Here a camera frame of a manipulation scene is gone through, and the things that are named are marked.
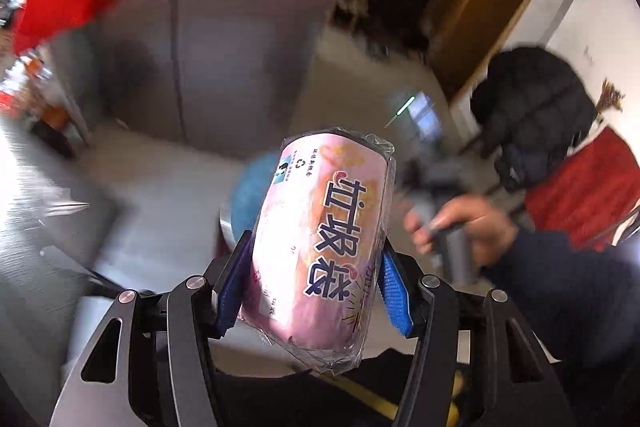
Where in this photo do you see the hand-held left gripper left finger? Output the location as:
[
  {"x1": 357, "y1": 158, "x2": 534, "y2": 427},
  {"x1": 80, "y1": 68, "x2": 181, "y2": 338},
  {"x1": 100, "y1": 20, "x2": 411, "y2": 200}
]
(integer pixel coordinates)
[{"x1": 49, "y1": 229, "x2": 257, "y2": 427}]

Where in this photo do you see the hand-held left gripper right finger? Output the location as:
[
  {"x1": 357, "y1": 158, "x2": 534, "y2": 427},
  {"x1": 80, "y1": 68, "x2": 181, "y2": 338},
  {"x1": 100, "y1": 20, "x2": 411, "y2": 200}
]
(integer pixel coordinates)
[{"x1": 377, "y1": 241, "x2": 581, "y2": 427}]

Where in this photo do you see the pink plastic bag roll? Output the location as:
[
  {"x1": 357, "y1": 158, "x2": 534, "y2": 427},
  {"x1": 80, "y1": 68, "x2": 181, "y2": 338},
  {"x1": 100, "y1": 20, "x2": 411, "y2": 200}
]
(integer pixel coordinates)
[{"x1": 237, "y1": 127, "x2": 397, "y2": 377}]

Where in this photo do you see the person's right forearm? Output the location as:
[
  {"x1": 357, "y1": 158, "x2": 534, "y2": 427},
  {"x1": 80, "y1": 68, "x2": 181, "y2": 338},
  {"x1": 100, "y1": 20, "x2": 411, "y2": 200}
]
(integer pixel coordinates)
[{"x1": 481, "y1": 227, "x2": 640, "y2": 373}]

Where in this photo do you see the person's right hand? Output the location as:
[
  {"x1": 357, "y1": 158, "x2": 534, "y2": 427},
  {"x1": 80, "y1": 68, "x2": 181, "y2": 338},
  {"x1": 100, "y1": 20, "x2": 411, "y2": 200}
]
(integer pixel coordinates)
[{"x1": 403, "y1": 195, "x2": 520, "y2": 266}]

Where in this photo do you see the blue round bin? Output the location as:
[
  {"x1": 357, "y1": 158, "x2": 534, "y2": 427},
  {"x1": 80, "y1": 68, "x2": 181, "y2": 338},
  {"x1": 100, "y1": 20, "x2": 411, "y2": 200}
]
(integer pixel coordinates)
[{"x1": 228, "y1": 152, "x2": 281, "y2": 240}]

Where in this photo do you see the black puffer jacket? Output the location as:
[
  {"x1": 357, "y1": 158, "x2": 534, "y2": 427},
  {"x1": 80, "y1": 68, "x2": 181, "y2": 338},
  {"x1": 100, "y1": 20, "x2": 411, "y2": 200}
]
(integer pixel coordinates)
[{"x1": 470, "y1": 47, "x2": 598, "y2": 194}]

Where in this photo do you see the red cloth on right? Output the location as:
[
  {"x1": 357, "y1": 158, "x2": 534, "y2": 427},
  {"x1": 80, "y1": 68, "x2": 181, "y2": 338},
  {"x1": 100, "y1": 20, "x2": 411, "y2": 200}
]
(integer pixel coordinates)
[{"x1": 522, "y1": 127, "x2": 640, "y2": 254}]

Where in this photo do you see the straw broom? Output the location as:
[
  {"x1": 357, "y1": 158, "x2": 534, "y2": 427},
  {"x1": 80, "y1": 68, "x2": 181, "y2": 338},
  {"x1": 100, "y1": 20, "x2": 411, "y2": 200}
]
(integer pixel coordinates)
[{"x1": 595, "y1": 78, "x2": 626, "y2": 124}]

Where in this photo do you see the grey metal cabinet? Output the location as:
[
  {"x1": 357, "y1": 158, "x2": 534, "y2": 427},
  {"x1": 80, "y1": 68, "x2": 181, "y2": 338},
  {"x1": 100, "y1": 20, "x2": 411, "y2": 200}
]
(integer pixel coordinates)
[{"x1": 47, "y1": 0, "x2": 383, "y2": 160}]

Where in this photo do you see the wooden door frame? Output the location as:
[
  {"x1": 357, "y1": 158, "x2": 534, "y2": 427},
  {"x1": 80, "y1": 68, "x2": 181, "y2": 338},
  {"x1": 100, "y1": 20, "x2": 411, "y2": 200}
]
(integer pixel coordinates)
[{"x1": 430, "y1": 0, "x2": 563, "y2": 102}]

